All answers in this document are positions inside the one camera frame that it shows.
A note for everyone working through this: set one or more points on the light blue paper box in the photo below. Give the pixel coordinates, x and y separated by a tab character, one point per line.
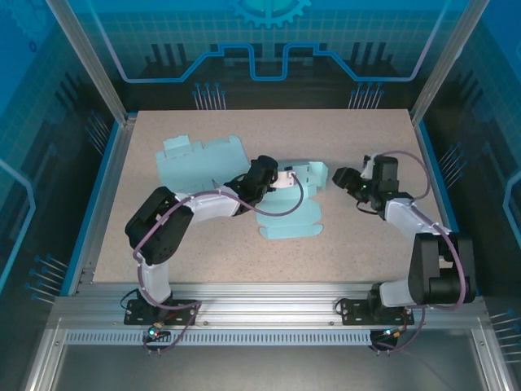
195	171
285	228

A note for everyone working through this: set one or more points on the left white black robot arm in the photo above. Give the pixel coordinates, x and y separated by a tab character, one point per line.
211	205

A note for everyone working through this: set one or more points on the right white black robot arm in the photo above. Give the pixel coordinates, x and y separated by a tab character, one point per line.
407	216

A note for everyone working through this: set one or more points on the blue table edge strip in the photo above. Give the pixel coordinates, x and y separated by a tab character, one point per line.
82	228
432	163

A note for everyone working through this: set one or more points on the small connector with LEDs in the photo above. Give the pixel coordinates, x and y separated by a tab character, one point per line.
391	332
154	332

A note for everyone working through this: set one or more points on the grey metal bottom panel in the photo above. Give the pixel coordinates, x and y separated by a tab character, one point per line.
264	370

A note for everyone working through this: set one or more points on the aluminium mounting rail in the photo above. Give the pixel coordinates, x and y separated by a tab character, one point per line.
264	303

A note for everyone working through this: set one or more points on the aluminium frame post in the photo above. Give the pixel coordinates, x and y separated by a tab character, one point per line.
447	61
93	61

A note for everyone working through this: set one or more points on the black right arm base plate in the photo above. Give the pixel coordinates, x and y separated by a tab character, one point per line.
356	313

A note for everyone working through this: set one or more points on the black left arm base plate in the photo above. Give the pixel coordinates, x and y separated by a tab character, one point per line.
185	315

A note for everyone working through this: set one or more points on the aluminium lower frame bar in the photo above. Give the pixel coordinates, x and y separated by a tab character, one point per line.
45	362
488	362

